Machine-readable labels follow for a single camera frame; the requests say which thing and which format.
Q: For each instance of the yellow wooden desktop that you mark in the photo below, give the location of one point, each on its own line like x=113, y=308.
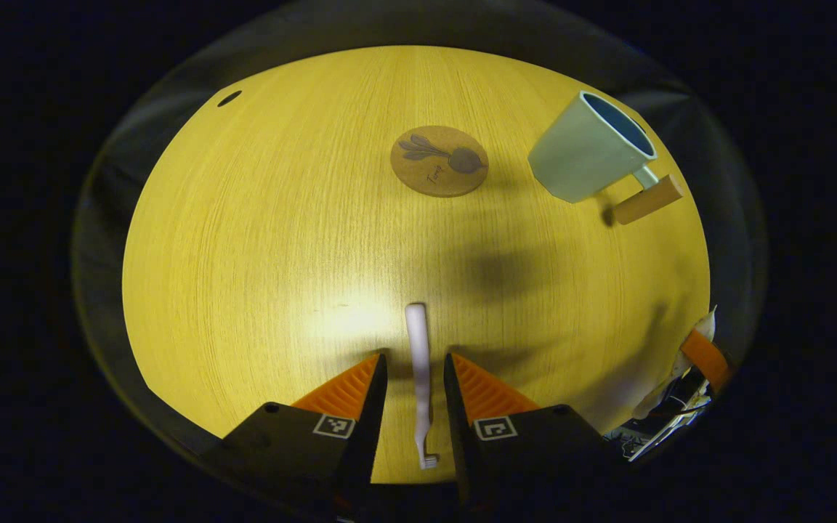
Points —
x=259, y=254

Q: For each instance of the pale pink toothbrush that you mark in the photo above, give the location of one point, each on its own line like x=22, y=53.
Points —
x=420, y=363

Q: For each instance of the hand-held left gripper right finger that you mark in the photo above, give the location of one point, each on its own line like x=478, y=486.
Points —
x=461, y=428

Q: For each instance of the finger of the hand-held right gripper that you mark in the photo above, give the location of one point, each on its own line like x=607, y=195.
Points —
x=708, y=359

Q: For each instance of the round brown cork coaster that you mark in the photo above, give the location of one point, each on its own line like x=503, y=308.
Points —
x=439, y=161

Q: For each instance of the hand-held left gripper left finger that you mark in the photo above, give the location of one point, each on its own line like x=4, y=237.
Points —
x=369, y=421

